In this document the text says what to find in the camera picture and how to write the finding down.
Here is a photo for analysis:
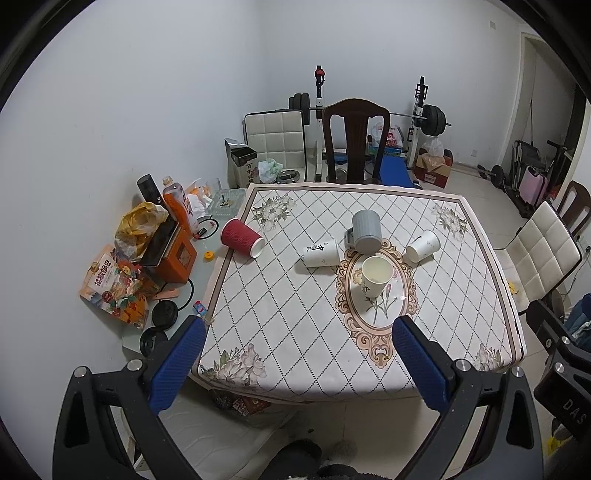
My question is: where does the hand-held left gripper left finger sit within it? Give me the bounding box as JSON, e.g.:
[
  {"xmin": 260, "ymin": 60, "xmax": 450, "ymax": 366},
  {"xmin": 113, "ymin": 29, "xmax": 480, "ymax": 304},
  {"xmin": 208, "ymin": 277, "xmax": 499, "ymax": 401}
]
[{"xmin": 52, "ymin": 315, "xmax": 208, "ymax": 480}]

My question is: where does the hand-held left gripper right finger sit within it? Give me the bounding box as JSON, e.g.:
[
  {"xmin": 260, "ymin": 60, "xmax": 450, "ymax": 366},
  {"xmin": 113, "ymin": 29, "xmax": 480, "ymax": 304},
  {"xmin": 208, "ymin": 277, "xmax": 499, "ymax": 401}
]
[{"xmin": 392, "ymin": 315, "xmax": 544, "ymax": 480}]

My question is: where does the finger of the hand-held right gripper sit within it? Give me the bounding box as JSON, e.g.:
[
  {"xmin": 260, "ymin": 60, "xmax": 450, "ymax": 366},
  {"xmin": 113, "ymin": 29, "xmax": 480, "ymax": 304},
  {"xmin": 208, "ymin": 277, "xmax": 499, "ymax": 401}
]
[{"xmin": 525, "ymin": 300, "xmax": 591, "ymax": 367}]

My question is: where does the floral paper cup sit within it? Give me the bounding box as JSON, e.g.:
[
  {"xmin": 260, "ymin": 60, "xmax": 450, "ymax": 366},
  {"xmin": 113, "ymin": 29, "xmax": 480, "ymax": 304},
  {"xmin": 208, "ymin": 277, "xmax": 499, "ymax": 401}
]
[{"xmin": 361, "ymin": 256, "xmax": 394, "ymax": 298}]

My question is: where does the plain white paper cup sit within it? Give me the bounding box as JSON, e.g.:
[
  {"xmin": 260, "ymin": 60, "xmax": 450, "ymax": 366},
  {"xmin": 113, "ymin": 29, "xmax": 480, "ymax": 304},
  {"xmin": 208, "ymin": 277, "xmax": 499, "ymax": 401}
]
[{"xmin": 405, "ymin": 230, "xmax": 441, "ymax": 265}]

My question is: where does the red ribbed paper cup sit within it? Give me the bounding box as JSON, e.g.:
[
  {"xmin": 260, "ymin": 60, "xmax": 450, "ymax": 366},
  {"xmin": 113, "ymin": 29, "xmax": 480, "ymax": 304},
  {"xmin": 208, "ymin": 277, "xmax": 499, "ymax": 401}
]
[{"xmin": 221, "ymin": 218, "xmax": 265, "ymax": 258}]

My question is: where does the white cup with black print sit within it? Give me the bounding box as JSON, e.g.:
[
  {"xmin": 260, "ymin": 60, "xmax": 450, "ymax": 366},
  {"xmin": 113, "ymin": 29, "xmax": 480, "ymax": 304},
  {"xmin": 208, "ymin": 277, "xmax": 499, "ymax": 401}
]
[{"xmin": 302, "ymin": 239, "xmax": 340, "ymax": 268}]

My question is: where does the blue cloth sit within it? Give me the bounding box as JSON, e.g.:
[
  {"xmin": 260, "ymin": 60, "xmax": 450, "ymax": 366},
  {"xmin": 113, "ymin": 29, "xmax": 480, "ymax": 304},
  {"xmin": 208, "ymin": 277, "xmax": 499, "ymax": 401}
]
[{"xmin": 567, "ymin": 294, "xmax": 591, "ymax": 344}]

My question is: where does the white padded chair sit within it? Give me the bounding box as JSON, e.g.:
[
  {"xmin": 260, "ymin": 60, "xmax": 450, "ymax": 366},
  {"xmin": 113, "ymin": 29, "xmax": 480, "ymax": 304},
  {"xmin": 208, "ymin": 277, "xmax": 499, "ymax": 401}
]
[
  {"xmin": 493, "ymin": 200, "xmax": 583, "ymax": 315},
  {"xmin": 243, "ymin": 111, "xmax": 307, "ymax": 182}
]

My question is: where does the red packet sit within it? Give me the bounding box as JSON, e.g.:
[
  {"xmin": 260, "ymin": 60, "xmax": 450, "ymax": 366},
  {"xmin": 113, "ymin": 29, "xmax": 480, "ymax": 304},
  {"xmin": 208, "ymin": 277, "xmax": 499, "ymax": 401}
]
[{"xmin": 230, "ymin": 396, "xmax": 272, "ymax": 418}]

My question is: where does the orange box with black lid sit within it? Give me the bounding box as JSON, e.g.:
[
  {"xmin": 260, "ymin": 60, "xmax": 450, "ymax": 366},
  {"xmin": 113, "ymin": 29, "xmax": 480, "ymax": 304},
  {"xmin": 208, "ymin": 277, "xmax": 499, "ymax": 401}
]
[{"xmin": 139, "ymin": 220, "xmax": 199, "ymax": 284}]

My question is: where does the colourful snack packet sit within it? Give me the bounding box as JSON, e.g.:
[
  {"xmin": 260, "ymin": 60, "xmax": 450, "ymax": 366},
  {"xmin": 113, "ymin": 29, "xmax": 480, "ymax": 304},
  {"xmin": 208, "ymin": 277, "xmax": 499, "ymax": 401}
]
[{"xmin": 78, "ymin": 244, "xmax": 149, "ymax": 329}]

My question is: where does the diamond pattern floral tablecloth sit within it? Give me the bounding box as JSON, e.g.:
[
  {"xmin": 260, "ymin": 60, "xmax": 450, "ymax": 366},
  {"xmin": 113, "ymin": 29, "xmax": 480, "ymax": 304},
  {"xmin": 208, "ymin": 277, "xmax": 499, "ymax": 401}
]
[{"xmin": 187, "ymin": 182, "xmax": 527, "ymax": 403}]

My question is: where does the dark wooden chair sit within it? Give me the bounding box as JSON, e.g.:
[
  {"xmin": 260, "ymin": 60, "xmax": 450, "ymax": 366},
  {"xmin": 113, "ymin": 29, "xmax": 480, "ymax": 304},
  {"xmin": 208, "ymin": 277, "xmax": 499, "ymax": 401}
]
[
  {"xmin": 556, "ymin": 181, "xmax": 591, "ymax": 236},
  {"xmin": 322, "ymin": 98, "xmax": 391, "ymax": 185}
]

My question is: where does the pink suitcase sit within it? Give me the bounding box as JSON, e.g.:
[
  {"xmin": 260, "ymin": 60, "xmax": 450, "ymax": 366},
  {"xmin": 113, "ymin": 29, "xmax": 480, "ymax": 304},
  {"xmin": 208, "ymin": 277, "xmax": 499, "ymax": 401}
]
[{"xmin": 519, "ymin": 166, "xmax": 548, "ymax": 208}]

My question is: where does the yellow plastic bag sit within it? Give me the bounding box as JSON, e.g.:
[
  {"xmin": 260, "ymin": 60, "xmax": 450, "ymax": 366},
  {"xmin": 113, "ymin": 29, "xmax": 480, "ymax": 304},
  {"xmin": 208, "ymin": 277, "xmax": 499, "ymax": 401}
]
[{"xmin": 115, "ymin": 202, "xmax": 170, "ymax": 260}]

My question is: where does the grey ribbed mug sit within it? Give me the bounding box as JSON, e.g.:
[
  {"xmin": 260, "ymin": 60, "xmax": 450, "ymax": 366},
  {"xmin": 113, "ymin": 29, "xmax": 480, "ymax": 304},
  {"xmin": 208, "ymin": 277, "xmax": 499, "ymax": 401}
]
[{"xmin": 344, "ymin": 210, "xmax": 383, "ymax": 254}]

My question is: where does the person's dark trouser leg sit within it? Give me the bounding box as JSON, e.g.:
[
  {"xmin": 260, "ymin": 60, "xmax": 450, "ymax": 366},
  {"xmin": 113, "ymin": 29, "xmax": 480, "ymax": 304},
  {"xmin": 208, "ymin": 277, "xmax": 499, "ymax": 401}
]
[{"xmin": 263, "ymin": 439, "xmax": 370, "ymax": 480}]

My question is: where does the short black dumbbell bar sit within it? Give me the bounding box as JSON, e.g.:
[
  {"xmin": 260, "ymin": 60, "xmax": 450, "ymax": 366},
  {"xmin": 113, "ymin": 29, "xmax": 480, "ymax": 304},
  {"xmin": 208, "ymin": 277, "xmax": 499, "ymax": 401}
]
[{"xmin": 477, "ymin": 164, "xmax": 509, "ymax": 188}]

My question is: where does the orange drink bottle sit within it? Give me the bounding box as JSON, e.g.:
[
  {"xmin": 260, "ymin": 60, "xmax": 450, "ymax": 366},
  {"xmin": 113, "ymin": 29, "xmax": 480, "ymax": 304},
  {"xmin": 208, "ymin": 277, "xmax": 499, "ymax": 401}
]
[{"xmin": 161, "ymin": 175, "xmax": 200, "ymax": 232}]

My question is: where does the crumpled clear plastic bag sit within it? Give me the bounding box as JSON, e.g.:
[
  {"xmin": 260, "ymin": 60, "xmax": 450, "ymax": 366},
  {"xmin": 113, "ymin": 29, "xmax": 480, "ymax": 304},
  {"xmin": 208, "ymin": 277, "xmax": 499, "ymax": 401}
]
[{"xmin": 185, "ymin": 178, "xmax": 219, "ymax": 219}]

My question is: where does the black folding cart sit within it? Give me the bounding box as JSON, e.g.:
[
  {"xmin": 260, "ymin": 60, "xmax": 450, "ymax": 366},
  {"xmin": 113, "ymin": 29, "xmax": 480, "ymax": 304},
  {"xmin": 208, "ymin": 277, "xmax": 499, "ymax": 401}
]
[{"xmin": 510, "ymin": 138, "xmax": 571, "ymax": 219}]

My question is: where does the glass ashtray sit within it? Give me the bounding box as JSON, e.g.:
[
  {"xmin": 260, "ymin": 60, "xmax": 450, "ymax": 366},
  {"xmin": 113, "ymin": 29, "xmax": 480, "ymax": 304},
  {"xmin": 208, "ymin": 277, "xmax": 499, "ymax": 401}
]
[{"xmin": 205, "ymin": 188, "xmax": 246, "ymax": 218}]

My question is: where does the black flask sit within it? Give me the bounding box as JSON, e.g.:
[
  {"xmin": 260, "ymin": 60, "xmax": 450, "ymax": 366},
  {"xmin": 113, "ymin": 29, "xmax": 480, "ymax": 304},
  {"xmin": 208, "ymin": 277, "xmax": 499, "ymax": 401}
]
[{"xmin": 137, "ymin": 174, "xmax": 163, "ymax": 206}]

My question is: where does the cardboard box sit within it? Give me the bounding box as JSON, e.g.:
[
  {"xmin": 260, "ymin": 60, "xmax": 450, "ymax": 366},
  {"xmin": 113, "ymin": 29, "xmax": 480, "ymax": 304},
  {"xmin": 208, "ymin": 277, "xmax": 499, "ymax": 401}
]
[{"xmin": 413, "ymin": 150, "xmax": 454, "ymax": 189}]

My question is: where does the blue weight bench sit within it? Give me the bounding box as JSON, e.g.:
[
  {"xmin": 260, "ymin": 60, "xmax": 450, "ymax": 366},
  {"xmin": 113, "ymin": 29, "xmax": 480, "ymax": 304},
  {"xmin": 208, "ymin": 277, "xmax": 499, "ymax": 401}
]
[{"xmin": 378, "ymin": 154, "xmax": 415, "ymax": 188}]

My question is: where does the black and white carton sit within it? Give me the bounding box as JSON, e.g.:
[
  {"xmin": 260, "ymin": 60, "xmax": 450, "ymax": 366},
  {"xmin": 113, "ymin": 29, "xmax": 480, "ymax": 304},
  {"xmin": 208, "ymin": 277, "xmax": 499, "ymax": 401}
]
[{"xmin": 225, "ymin": 137, "xmax": 259, "ymax": 189}]

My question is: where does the green and white plastic bag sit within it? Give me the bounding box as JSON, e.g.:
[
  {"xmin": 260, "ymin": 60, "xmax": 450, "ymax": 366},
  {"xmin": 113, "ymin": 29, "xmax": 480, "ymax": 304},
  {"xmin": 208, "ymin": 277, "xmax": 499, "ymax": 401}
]
[{"xmin": 257, "ymin": 158, "xmax": 284, "ymax": 184}]

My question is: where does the barbell with black plates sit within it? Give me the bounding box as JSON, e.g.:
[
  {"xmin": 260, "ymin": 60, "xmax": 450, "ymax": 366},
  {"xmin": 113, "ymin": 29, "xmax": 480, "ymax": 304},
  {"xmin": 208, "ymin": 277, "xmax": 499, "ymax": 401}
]
[{"xmin": 288, "ymin": 93, "xmax": 451, "ymax": 137}]

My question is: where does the red and white plastic bag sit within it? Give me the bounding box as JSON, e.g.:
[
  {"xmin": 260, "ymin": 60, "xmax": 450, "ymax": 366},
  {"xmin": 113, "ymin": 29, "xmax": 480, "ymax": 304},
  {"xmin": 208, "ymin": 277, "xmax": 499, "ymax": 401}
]
[{"xmin": 368, "ymin": 117, "xmax": 404, "ymax": 151}]

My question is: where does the white barbell rack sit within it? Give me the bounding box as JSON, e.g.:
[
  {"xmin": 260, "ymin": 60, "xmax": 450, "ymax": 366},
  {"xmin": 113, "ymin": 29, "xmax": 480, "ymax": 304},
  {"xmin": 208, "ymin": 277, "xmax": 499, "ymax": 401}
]
[{"xmin": 307, "ymin": 66, "xmax": 435, "ymax": 183}]

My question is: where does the black cable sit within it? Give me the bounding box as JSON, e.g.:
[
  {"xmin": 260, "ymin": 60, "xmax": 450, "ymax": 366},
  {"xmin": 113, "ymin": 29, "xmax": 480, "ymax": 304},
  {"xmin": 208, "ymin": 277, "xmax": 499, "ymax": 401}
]
[{"xmin": 159, "ymin": 277, "xmax": 197, "ymax": 324}]

